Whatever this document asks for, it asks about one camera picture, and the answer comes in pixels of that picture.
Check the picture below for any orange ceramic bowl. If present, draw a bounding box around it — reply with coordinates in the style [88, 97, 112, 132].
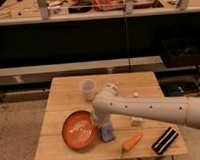
[62, 110, 98, 150]

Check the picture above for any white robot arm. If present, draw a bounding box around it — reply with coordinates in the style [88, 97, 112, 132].
[91, 83, 200, 129]

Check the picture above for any blue sponge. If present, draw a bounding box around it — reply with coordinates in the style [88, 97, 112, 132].
[101, 124, 116, 142]

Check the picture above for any clear plastic cup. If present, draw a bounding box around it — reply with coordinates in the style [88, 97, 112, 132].
[80, 79, 96, 101]

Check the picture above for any wooden table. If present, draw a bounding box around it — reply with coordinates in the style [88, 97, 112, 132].
[29, 70, 189, 160]

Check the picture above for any orange toy carrot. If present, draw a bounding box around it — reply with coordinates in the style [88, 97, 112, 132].
[122, 134, 142, 152]

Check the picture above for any long wooden shelf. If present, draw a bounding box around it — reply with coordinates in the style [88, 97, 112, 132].
[0, 56, 165, 86]

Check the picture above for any black white striped eraser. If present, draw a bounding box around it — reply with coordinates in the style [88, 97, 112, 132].
[151, 127, 179, 155]

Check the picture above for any black storage bin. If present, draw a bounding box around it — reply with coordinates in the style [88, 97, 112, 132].
[160, 36, 200, 68]

